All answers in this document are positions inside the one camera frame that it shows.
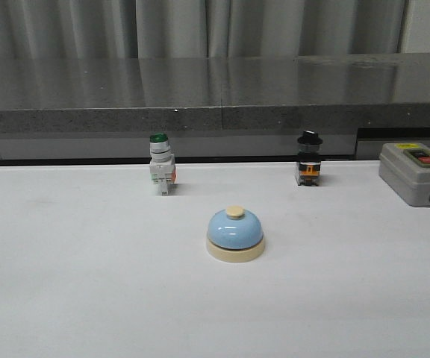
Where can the blue desk bell cream base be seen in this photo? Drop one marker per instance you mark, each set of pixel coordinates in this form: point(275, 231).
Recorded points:
point(235, 235)

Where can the dark granite counter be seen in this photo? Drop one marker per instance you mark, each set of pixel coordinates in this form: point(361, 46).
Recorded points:
point(106, 109)

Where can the grey curtain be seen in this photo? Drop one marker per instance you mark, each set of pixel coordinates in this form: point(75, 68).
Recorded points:
point(180, 29)

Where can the green pushbutton switch white body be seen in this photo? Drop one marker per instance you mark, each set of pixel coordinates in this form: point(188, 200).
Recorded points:
point(162, 165)

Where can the black rotary selector switch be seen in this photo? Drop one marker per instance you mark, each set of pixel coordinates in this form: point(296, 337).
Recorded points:
point(308, 164)

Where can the grey switch box red button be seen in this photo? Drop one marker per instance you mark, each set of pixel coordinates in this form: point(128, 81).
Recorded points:
point(405, 167)

